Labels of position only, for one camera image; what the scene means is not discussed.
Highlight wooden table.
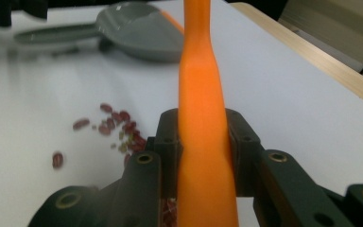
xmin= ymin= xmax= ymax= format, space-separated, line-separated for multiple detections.
xmin=232 ymin=2 xmax=363 ymax=114

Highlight orange brush with grey bristles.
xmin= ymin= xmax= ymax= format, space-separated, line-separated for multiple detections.
xmin=176 ymin=0 xmax=240 ymax=227

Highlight group of red beans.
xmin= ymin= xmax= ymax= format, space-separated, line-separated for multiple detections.
xmin=51 ymin=102 xmax=180 ymax=227

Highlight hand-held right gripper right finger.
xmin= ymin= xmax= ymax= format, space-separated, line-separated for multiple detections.
xmin=225 ymin=108 xmax=263 ymax=197

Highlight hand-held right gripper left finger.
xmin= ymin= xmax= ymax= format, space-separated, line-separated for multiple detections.
xmin=152 ymin=108 xmax=183 ymax=199

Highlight grey dustpan with orange lip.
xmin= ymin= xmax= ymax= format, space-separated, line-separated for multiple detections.
xmin=13 ymin=1 xmax=185 ymax=63

